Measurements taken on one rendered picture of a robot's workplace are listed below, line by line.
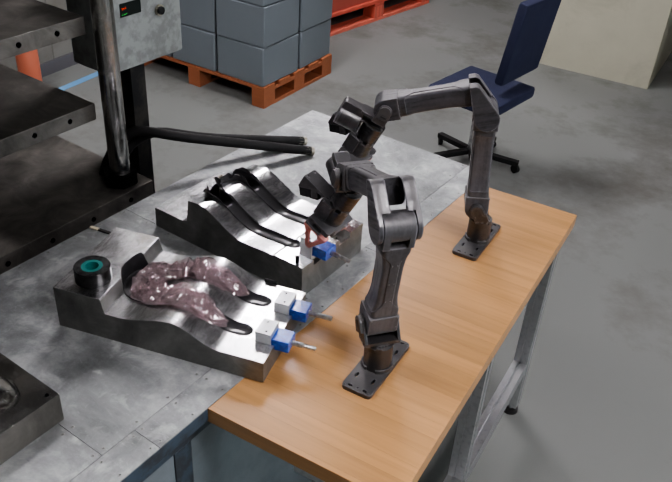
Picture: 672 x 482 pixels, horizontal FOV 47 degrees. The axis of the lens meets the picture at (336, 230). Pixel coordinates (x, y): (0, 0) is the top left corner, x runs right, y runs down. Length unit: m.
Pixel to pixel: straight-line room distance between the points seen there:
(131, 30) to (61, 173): 0.48
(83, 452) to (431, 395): 0.71
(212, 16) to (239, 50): 0.26
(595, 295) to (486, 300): 1.55
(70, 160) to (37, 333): 0.84
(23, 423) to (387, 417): 0.70
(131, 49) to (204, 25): 2.43
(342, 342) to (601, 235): 2.30
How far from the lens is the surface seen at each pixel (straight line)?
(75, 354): 1.81
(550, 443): 2.79
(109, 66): 2.24
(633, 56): 5.69
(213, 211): 2.00
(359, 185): 1.61
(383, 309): 1.62
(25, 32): 2.14
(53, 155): 2.62
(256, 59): 4.66
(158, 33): 2.52
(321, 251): 1.86
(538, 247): 2.22
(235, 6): 4.66
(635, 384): 3.12
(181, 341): 1.72
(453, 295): 1.97
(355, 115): 2.00
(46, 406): 1.62
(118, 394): 1.70
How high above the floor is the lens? 1.99
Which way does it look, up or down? 33 degrees down
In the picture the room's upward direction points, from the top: 4 degrees clockwise
